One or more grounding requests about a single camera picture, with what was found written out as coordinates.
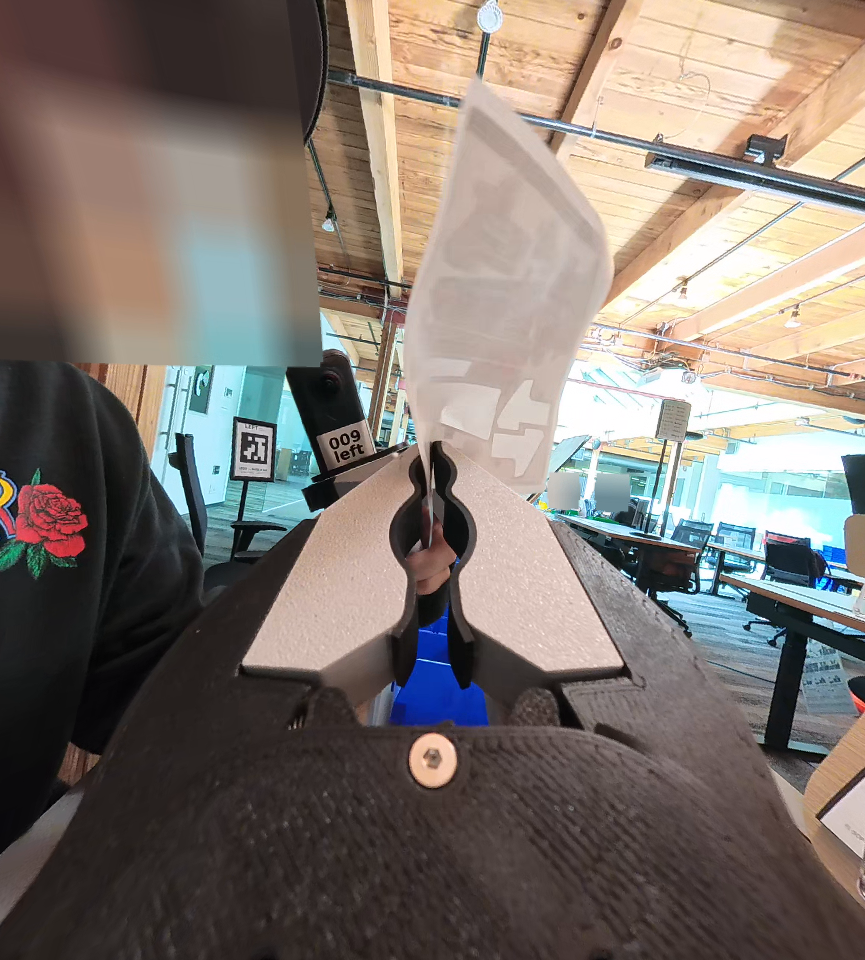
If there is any black office chair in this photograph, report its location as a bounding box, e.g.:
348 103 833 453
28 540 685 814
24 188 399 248
168 432 289 594
747 532 827 650
638 517 715 639

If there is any paper sign on pole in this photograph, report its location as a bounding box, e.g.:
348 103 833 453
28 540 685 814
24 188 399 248
656 399 693 535

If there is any person's black sweater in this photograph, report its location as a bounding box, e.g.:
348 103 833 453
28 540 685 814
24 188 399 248
0 360 205 901

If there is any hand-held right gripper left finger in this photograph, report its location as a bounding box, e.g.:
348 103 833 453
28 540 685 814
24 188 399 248
241 442 428 690

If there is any person's left hand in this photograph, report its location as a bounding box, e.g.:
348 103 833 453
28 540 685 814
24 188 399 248
404 519 458 595

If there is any blue plastic bin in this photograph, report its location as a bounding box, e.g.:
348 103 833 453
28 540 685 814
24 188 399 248
389 622 491 727

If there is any tag sign on stand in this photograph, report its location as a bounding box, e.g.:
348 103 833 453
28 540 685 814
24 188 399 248
230 416 279 526

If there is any hanging printed paper sheet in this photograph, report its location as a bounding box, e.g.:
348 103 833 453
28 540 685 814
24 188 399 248
803 641 850 717

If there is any wooden office table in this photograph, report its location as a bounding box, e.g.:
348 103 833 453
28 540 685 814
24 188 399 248
717 573 865 751
552 512 704 601

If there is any black ceiling track rail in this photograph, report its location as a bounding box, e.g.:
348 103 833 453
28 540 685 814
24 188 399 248
644 135 865 220

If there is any ceiling metal pipe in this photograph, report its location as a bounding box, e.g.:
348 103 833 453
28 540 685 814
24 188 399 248
326 67 655 151

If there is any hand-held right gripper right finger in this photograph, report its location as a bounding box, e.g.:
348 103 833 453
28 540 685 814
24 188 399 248
431 441 625 691

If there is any white sticker sheet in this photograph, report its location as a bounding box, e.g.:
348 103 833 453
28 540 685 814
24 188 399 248
401 75 616 556

